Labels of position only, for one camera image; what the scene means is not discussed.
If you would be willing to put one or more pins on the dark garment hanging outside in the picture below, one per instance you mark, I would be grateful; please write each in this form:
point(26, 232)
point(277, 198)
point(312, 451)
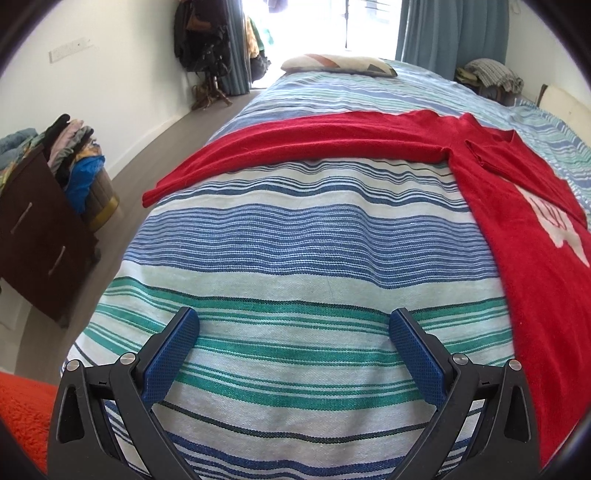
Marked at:
point(277, 4)

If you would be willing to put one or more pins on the orange red rug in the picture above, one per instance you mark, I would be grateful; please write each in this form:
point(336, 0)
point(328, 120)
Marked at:
point(23, 415)

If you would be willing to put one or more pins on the red knitted sweater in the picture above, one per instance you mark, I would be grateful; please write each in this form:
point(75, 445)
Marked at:
point(531, 258)

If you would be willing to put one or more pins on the striped bed sheet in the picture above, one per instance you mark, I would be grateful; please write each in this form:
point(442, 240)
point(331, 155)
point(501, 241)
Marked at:
point(300, 240)

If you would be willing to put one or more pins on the round laundry basket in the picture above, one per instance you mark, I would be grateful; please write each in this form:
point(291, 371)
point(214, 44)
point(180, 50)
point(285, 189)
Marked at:
point(105, 205)

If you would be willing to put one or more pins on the teal window curtain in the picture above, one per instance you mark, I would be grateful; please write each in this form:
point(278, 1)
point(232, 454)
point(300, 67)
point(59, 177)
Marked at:
point(238, 50)
point(448, 37)

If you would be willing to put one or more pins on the pile of mixed clothes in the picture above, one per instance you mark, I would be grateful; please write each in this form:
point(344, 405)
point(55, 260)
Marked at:
point(64, 138)

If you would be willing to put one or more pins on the patterned pillow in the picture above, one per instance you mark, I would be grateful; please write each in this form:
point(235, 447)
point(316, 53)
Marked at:
point(332, 63)

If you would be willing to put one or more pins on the blue cloth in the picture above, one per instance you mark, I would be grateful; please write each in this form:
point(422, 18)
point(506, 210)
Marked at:
point(85, 182)

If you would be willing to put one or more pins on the pile of folded blankets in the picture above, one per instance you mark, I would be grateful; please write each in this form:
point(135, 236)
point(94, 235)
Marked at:
point(494, 74)

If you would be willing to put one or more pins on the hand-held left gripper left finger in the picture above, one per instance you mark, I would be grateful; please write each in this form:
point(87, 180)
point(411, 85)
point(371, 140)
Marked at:
point(171, 355)

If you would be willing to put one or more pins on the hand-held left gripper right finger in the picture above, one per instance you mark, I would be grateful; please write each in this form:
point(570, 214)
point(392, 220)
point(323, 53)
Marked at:
point(418, 360)

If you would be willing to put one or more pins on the colourful clothes by window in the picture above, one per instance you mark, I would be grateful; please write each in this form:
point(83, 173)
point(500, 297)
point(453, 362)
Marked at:
point(258, 46)

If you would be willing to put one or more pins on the dark wooden dresser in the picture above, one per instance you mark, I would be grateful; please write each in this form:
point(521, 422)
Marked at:
point(37, 240)

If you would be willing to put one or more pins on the cream padded headboard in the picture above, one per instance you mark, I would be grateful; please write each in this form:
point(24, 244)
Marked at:
point(570, 108)

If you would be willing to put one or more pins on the green folded cloth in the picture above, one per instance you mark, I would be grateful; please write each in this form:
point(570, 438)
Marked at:
point(464, 76)

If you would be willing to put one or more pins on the dark hanging coats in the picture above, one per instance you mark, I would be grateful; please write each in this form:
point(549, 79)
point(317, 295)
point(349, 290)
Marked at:
point(203, 37)

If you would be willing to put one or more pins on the wooden coat rack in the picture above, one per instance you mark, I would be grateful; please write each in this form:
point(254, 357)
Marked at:
point(212, 90)

